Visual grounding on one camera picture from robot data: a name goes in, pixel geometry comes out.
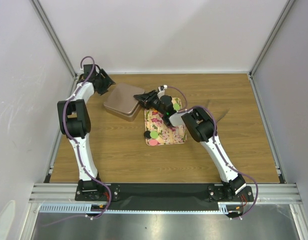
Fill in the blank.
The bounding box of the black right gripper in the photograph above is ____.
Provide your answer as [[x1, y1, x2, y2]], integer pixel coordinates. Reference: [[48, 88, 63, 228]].
[[134, 90, 166, 116]]

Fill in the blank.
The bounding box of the rose gold tin lid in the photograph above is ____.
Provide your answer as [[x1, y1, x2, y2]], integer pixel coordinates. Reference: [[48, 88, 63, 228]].
[[103, 83, 145, 114]]

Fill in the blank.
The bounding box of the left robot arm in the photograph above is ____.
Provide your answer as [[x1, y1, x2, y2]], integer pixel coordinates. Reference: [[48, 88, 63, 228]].
[[57, 63, 115, 200]]

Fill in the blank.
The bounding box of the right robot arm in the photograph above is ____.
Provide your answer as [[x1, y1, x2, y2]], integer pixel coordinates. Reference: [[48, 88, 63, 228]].
[[133, 90, 246, 201]]

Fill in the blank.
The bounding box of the rose gold cookie tin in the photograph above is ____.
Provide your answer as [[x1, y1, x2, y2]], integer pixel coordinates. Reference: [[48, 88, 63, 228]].
[[105, 104, 141, 122]]

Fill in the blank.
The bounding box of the floral serving tray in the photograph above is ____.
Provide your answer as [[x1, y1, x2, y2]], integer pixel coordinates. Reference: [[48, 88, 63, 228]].
[[144, 104, 187, 147]]

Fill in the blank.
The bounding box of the green sandwich cookie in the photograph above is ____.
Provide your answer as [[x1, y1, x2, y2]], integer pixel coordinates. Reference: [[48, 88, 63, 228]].
[[150, 131, 159, 139], [173, 103, 180, 111]]

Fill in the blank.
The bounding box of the black sandwich cookie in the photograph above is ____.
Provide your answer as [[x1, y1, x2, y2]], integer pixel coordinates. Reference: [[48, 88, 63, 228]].
[[143, 130, 151, 140]]

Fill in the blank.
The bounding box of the pink sandwich cookie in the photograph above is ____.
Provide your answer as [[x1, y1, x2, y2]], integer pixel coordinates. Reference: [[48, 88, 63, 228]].
[[148, 139, 158, 146]]

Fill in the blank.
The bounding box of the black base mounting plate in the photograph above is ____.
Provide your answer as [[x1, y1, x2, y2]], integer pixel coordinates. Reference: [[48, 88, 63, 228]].
[[75, 183, 254, 212]]

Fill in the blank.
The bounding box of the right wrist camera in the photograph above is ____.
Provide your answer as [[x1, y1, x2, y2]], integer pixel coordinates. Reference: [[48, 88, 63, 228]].
[[157, 85, 168, 99]]

